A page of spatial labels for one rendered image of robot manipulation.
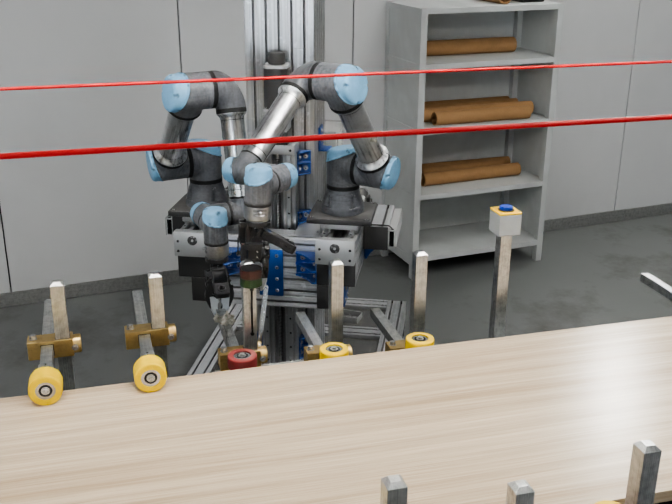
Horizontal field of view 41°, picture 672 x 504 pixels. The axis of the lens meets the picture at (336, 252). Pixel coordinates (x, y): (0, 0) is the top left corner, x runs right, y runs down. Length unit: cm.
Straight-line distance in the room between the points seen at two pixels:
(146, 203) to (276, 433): 313
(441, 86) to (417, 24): 68
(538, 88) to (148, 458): 402
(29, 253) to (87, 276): 34
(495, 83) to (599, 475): 395
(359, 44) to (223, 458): 359
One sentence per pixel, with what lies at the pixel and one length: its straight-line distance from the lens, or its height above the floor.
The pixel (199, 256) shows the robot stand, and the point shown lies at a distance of 312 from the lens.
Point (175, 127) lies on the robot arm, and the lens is 292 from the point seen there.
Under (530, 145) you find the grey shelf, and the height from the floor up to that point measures 69.
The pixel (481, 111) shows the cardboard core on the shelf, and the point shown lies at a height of 96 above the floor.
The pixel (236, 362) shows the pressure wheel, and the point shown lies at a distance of 240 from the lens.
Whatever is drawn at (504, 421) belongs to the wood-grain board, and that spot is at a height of 90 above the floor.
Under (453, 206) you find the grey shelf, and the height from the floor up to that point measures 26.
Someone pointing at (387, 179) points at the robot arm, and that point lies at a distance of 297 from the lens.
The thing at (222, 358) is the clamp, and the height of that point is 86.
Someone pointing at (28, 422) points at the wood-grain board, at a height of 90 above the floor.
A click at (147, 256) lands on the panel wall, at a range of 519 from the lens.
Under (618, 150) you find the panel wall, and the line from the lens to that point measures 641.
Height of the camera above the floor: 202
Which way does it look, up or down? 21 degrees down
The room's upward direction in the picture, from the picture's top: straight up
